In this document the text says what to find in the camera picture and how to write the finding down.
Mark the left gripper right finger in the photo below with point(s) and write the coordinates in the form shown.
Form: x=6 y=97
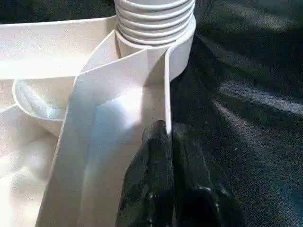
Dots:
x=199 y=198

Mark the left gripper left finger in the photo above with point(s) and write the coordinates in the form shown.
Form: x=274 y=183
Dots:
x=149 y=189

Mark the white plastic table top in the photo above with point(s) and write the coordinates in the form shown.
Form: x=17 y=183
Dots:
x=109 y=123

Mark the white plastic table leg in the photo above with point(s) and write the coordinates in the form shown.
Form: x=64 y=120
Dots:
x=154 y=21

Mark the black mat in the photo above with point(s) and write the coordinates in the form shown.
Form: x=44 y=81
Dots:
x=255 y=142

